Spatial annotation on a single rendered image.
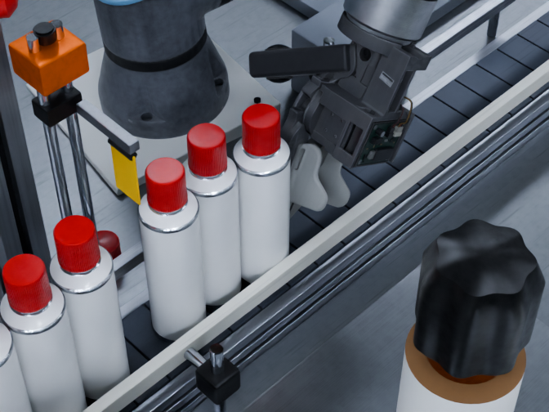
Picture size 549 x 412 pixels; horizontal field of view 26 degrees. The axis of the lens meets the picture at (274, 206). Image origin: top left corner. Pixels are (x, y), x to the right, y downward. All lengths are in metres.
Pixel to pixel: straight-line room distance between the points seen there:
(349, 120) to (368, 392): 0.24
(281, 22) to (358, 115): 0.49
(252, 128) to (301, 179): 0.12
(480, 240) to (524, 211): 0.51
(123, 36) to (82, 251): 0.40
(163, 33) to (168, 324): 0.34
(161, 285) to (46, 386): 0.14
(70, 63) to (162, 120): 0.42
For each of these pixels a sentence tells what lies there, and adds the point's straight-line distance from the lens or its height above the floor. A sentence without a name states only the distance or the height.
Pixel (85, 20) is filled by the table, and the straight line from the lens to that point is 1.54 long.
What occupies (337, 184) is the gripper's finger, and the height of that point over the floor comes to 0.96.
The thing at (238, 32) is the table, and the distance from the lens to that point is 1.50.
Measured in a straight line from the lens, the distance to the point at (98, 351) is 1.02.
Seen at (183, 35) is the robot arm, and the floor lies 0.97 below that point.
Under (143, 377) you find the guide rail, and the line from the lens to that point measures 1.05.
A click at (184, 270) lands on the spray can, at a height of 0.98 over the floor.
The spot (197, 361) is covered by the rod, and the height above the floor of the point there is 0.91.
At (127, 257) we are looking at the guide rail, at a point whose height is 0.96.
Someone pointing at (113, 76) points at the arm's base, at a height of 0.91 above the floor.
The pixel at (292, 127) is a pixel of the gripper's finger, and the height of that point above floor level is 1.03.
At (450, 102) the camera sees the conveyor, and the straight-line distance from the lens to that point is 1.35.
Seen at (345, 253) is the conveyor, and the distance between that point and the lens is 1.18.
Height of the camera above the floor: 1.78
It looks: 47 degrees down
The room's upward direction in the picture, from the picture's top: straight up
